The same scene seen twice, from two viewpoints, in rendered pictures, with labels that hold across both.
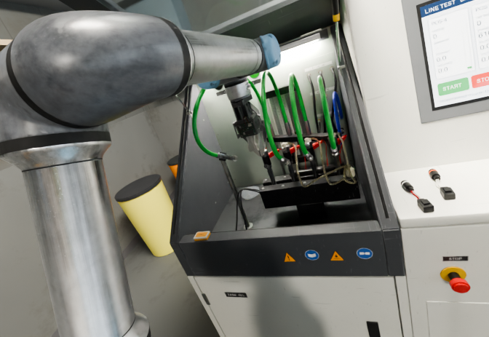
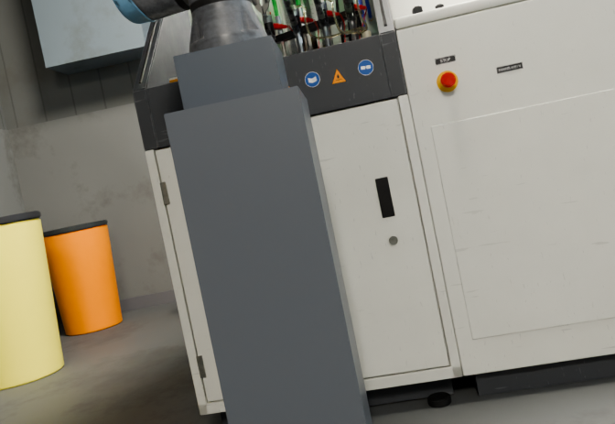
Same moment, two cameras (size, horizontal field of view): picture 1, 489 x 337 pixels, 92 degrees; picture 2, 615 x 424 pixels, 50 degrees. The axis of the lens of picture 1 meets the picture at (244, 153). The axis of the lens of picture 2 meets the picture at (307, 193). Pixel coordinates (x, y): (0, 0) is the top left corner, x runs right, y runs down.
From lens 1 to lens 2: 1.39 m
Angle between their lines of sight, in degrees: 22
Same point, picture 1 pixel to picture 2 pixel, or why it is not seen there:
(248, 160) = not seen: hidden behind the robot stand
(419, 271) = (418, 82)
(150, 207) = (12, 258)
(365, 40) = not seen: outside the picture
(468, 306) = (468, 124)
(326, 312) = (329, 176)
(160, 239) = (12, 341)
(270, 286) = not seen: hidden behind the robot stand
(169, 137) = (48, 194)
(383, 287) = (387, 115)
